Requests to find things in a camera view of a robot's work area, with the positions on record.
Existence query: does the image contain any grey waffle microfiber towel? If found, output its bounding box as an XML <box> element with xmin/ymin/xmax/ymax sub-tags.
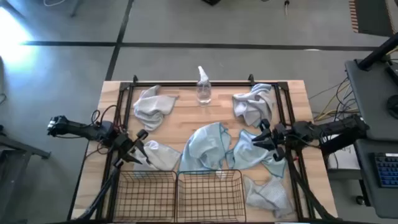
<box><xmin>243</xmin><ymin>174</ymin><xmax>295</xmax><ymax>219</ymax></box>
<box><xmin>232</xmin><ymin>83</ymin><xmax>276</xmax><ymax>128</ymax></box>
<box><xmin>132</xmin><ymin>85</ymin><xmax>180</xmax><ymax>132</ymax></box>
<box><xmin>133</xmin><ymin>139</ymin><xmax>182</xmax><ymax>172</ymax></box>

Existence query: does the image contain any black floor cable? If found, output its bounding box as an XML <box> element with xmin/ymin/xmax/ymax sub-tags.
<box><xmin>307</xmin><ymin>76</ymin><xmax>361</xmax><ymax>122</ymax></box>

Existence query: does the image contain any white box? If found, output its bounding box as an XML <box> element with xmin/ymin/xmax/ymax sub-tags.
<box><xmin>326</xmin><ymin>135</ymin><xmax>361</xmax><ymax>170</ymax></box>

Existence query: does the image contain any grey office desk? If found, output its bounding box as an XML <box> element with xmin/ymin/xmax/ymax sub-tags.
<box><xmin>344</xmin><ymin>58</ymin><xmax>398</xmax><ymax>218</ymax></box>

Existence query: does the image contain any blue-lit computer keyboard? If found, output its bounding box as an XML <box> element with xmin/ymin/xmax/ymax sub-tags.
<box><xmin>374</xmin><ymin>152</ymin><xmax>398</xmax><ymax>189</ymax></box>

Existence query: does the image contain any yellow floor cable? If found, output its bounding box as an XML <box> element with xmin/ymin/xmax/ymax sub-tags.
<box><xmin>313</xmin><ymin>82</ymin><xmax>360</xmax><ymax>121</ymax></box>

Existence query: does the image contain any black wire basket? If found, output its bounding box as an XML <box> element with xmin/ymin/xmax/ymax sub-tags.
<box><xmin>112</xmin><ymin>170</ymin><xmax>178</xmax><ymax>223</ymax></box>
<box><xmin>176</xmin><ymin>169</ymin><xmax>247</xmax><ymax>223</ymax></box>

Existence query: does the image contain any grey table leg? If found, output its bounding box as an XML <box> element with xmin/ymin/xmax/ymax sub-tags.
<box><xmin>70</xmin><ymin>0</ymin><xmax>85</xmax><ymax>18</ymax></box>

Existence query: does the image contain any light blue microfiber towel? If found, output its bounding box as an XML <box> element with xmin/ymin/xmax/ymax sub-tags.
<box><xmin>178</xmin><ymin>122</ymin><xmax>233</xmax><ymax>175</ymax></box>
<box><xmin>226</xmin><ymin>129</ymin><xmax>287</xmax><ymax>178</ymax></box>

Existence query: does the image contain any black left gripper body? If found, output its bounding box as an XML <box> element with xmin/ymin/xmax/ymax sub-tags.
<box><xmin>108</xmin><ymin>129</ymin><xmax>149</xmax><ymax>169</ymax></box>

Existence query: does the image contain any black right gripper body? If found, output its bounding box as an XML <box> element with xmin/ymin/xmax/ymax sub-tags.
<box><xmin>259</xmin><ymin>119</ymin><xmax>295</xmax><ymax>162</ymax></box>

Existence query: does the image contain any black aluminium table frame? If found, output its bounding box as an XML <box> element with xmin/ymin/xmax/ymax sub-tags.
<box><xmin>67</xmin><ymin>73</ymin><xmax>340</xmax><ymax>224</ymax></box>

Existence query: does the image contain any round black stand base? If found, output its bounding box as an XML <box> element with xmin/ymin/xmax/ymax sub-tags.
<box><xmin>386</xmin><ymin>94</ymin><xmax>398</xmax><ymax>119</ymax></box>

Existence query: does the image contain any dark patterned rug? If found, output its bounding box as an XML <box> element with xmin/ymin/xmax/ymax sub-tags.
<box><xmin>348</xmin><ymin>0</ymin><xmax>398</xmax><ymax>37</ymax></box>

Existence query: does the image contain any grey metal stand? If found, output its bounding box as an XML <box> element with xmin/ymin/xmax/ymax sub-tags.
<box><xmin>0</xmin><ymin>124</ymin><xmax>52</xmax><ymax>224</ymax></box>

